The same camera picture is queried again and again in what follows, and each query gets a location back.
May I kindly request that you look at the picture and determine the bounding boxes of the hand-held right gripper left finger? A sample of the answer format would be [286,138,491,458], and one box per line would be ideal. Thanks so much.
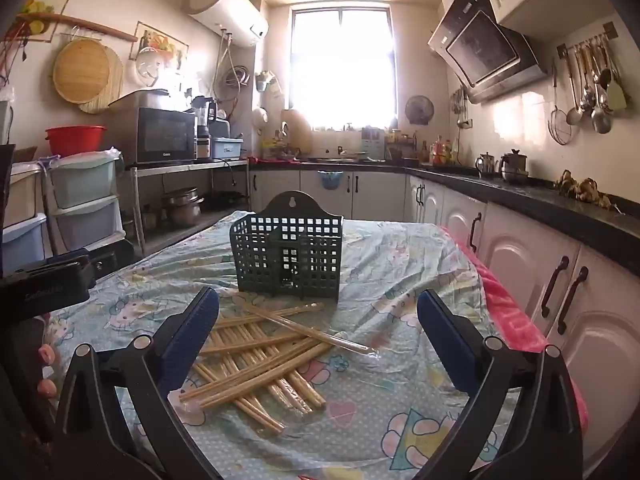
[52,286,222,480]

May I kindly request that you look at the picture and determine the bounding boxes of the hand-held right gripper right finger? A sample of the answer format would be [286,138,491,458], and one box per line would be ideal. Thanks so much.
[416,288,586,480]

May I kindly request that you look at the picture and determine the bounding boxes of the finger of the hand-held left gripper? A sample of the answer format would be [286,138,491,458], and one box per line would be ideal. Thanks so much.
[87,240,136,281]

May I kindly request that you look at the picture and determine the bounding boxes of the pile of wooden chopsticks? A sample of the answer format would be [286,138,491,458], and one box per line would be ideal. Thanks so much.
[177,301,381,433]

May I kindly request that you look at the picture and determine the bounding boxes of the dark green utensil basket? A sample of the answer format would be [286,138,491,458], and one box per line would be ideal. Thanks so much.
[230,191,345,303]

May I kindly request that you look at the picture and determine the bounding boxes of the person's left hand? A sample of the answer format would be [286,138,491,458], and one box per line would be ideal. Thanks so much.
[36,342,60,398]

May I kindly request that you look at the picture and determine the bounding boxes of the pink towel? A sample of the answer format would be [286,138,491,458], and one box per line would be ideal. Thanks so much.
[440,225,588,441]

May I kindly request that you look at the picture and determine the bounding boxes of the cartoon printed tablecloth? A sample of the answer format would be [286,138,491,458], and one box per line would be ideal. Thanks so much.
[47,217,551,480]

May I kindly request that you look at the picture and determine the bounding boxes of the green and blue drawer unit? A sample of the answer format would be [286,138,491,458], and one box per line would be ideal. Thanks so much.
[45,149,126,261]

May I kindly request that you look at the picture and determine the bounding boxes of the stacked steel pots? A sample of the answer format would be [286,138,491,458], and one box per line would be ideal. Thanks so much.
[162,187,206,226]

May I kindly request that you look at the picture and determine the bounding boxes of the metal shelf rack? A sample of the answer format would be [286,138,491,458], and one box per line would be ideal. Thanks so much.
[120,157,251,256]

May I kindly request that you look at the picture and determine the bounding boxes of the red plastic basin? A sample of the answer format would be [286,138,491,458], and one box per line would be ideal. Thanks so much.
[45,126,107,157]

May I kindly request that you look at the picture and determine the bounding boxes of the black frying pan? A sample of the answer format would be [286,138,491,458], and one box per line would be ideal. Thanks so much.
[205,190,248,211]

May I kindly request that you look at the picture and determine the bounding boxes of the black microwave oven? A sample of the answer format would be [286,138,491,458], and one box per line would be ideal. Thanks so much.
[115,106,198,166]

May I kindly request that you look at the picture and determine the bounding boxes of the blue plastic box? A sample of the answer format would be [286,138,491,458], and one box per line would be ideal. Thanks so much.
[210,135,244,161]

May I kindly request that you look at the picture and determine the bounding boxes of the black blender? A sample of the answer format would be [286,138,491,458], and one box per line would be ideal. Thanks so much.
[190,95,221,161]

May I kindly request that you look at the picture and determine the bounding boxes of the steel lidded tray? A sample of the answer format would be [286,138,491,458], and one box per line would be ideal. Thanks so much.
[107,89,173,111]

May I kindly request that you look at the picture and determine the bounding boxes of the black kitchen countertop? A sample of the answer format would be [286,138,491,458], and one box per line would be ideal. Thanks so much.
[249,157,640,281]

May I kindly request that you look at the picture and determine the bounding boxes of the round woven mat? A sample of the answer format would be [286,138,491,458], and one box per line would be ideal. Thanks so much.
[80,50,124,115]

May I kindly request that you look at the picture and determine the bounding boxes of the steel pot with lid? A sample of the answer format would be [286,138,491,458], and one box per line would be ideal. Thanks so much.
[499,149,530,183]

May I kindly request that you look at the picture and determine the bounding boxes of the cooking oil bottles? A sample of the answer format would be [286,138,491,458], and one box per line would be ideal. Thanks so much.
[431,135,458,166]

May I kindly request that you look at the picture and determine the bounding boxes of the round bamboo board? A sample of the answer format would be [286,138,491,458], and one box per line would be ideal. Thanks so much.
[52,39,112,106]

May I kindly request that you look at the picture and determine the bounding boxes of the ginger roots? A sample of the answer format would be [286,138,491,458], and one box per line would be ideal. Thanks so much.
[555,170,613,208]

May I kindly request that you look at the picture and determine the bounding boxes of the clear plastic lid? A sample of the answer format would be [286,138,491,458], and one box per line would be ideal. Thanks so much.
[135,46,163,83]

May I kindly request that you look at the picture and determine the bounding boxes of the teal knife holder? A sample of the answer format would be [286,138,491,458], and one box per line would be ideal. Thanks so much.
[360,127,385,158]

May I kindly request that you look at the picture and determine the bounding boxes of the beige plastic jug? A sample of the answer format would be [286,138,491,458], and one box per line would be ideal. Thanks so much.
[280,108,315,148]

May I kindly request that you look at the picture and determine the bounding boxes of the long wooden rolling pin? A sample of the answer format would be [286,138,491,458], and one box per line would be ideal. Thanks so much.
[15,12,138,43]

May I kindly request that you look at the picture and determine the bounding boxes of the steel ladle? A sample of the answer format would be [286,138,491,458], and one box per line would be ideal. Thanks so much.
[590,42,613,135]
[565,45,586,126]

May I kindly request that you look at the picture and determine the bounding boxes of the white cylindrical water heater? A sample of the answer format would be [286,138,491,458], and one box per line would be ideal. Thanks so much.
[187,0,269,50]

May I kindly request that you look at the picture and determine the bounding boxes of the black glass range hood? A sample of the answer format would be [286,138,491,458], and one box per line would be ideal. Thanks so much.
[427,0,551,106]

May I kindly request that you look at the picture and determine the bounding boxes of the kitchen window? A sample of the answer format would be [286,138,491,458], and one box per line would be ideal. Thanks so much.
[290,6,398,131]

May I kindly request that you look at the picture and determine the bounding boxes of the pale green spatula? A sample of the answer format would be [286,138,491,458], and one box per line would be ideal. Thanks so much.
[605,40,628,111]

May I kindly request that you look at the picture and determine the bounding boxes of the coiled hose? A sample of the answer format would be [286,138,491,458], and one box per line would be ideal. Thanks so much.
[222,65,251,88]

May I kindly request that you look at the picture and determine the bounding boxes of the small round wall fan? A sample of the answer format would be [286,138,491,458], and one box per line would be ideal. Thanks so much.
[404,95,435,126]

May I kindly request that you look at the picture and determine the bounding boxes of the fruit wall poster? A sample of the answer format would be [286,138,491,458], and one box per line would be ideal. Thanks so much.
[129,21,190,68]
[15,0,71,43]

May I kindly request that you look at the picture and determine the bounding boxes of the wire skimmer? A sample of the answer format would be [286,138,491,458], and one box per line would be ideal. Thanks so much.
[547,57,581,146]

